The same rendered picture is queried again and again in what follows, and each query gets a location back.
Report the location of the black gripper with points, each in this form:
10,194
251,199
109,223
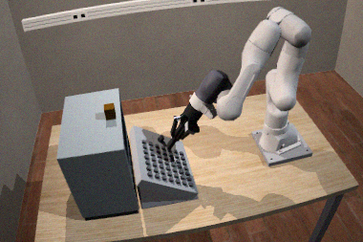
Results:
177,134

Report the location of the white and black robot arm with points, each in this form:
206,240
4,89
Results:
281,91

